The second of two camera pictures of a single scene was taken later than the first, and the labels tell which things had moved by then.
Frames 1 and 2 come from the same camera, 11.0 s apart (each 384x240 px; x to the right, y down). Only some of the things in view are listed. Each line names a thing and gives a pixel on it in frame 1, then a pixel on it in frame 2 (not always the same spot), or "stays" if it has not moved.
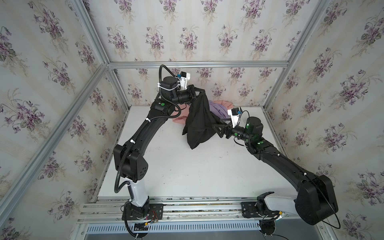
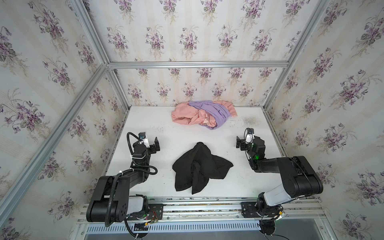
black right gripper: [226, 130] to [243, 144]
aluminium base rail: [186, 210] stays
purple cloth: [218, 109] stays
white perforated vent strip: [121, 228] stays
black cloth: [200, 121] to [195, 167]
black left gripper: [193, 92] to [151, 147]
